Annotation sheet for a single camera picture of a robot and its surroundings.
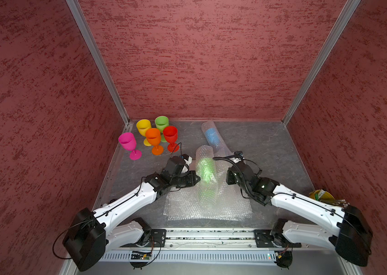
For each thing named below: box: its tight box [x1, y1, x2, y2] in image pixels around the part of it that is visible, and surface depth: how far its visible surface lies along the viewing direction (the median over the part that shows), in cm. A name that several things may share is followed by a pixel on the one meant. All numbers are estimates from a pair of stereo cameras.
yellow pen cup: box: [308, 189, 335, 200], surface depth 79 cm
